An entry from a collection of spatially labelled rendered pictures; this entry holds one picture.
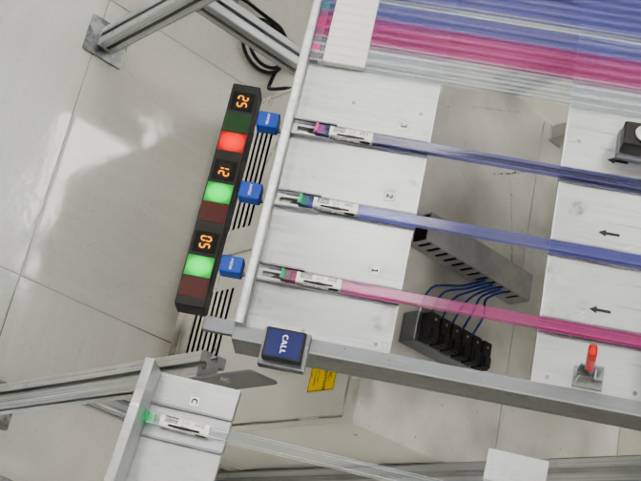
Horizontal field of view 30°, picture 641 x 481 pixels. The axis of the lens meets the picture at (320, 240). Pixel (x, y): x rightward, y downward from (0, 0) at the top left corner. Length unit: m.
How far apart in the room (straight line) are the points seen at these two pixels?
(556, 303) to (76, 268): 1.01
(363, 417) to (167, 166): 0.82
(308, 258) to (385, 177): 0.16
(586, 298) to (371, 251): 0.29
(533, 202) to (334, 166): 0.64
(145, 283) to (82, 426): 0.31
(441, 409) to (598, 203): 0.48
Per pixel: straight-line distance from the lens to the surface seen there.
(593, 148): 1.68
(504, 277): 2.02
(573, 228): 1.63
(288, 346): 1.49
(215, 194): 1.64
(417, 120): 1.67
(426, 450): 1.91
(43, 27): 2.35
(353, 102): 1.68
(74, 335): 2.25
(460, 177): 2.05
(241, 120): 1.69
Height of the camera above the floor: 1.93
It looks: 47 degrees down
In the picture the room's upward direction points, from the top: 76 degrees clockwise
